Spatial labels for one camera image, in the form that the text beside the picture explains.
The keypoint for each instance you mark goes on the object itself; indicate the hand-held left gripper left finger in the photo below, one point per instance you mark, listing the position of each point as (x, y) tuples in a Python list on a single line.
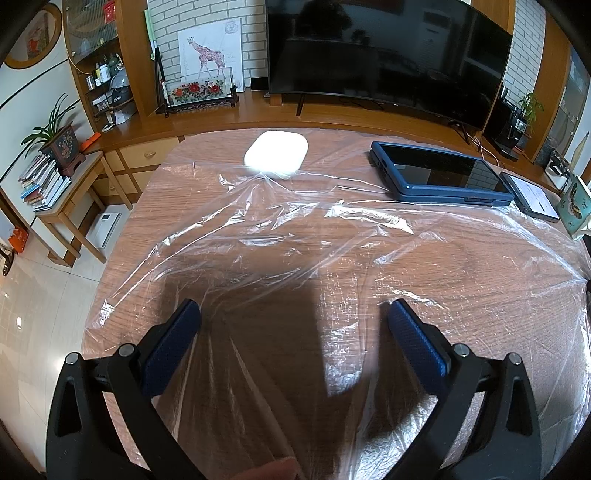
[(171, 350)]

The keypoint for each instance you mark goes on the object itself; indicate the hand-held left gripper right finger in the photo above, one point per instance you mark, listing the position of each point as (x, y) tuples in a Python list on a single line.
[(418, 350)]

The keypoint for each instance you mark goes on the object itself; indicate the white floor appliance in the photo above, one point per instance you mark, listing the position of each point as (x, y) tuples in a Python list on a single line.
[(104, 228)]

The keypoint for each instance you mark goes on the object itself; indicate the clear plastic table sheet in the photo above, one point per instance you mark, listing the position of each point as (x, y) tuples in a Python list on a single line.
[(300, 240)]

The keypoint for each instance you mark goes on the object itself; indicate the orange box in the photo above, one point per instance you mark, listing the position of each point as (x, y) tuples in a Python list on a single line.
[(18, 241)]

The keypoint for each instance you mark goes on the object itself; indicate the wooden side table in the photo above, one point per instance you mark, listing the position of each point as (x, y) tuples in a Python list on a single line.
[(81, 184)]

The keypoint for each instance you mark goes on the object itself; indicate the black smartphone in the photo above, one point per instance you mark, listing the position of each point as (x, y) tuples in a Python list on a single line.
[(531, 196)]

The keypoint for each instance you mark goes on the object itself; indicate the wooden television cabinet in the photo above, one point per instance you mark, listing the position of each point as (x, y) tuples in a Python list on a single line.
[(138, 157)]

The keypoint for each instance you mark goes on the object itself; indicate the stack of books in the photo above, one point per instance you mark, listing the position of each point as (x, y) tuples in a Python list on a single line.
[(41, 184)]

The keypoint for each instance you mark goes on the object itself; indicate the blue butterfly print mug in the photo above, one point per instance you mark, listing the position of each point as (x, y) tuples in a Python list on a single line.
[(577, 207)]

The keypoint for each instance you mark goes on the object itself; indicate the white rounded case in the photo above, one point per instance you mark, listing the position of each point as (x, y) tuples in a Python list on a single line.
[(277, 154)]

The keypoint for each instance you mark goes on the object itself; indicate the orange tool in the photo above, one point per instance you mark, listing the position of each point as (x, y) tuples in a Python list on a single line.
[(90, 141)]

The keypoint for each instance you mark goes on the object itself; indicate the white handbag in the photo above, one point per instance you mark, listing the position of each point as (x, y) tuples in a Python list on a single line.
[(556, 170)]

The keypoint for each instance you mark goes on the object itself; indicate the plant in dark decorated pot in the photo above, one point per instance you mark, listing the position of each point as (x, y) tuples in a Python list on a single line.
[(64, 147)]

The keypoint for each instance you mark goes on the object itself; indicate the black coffee machine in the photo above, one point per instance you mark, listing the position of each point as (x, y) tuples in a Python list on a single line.
[(508, 129)]

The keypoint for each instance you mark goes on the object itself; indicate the framed red flower picture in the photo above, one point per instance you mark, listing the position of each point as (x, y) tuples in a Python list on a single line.
[(198, 90)]

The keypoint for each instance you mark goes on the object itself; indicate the small green potted plant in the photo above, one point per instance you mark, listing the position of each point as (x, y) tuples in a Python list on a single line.
[(531, 106)]

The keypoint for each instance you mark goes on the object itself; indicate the glass door display cabinet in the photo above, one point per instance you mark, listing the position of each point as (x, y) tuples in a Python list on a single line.
[(115, 37), (568, 106)]

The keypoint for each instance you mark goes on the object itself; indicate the giraffe picture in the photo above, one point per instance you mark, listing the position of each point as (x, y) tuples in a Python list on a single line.
[(207, 50)]

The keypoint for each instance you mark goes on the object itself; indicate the black flat screen television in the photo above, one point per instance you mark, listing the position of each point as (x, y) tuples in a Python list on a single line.
[(369, 46)]

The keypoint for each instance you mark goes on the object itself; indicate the round framed wall picture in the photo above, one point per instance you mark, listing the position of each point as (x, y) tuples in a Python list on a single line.
[(34, 37)]

